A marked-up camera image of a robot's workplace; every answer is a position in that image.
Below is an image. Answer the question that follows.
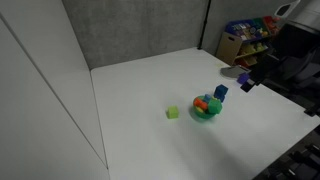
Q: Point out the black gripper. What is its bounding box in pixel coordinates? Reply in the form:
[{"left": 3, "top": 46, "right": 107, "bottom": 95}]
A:
[{"left": 240, "top": 54, "right": 282, "bottom": 94}]

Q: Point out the dark blue toy block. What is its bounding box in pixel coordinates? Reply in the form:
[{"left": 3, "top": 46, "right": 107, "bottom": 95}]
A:
[{"left": 214, "top": 84, "right": 230, "bottom": 99}]

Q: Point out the dark green toy block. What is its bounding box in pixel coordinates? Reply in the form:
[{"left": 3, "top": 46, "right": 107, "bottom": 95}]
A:
[{"left": 207, "top": 99, "right": 223, "bottom": 115}]

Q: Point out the orange toy block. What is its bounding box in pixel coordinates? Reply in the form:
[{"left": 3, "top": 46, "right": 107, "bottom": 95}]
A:
[{"left": 193, "top": 97, "right": 209, "bottom": 111}]

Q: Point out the green plastic bowl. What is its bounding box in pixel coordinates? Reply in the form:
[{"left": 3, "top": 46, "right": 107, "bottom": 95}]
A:
[{"left": 192, "top": 95, "right": 223, "bottom": 121}]

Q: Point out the blue purple ball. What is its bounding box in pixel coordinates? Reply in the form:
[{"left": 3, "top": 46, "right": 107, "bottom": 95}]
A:
[{"left": 236, "top": 72, "right": 251, "bottom": 85}]

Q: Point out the grey metal plate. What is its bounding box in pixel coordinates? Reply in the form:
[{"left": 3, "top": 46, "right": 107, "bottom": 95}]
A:
[{"left": 219, "top": 65, "right": 248, "bottom": 80}]

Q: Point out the black table clamp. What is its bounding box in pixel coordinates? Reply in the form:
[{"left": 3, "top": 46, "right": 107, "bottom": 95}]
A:
[{"left": 303, "top": 105, "right": 320, "bottom": 118}]

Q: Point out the black stand pole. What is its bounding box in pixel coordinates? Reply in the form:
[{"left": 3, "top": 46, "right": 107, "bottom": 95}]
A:
[{"left": 196, "top": 0, "right": 213, "bottom": 51}]

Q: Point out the lime green toy cube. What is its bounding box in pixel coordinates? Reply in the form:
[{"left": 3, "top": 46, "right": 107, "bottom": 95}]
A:
[{"left": 166, "top": 105, "right": 180, "bottom": 120}]

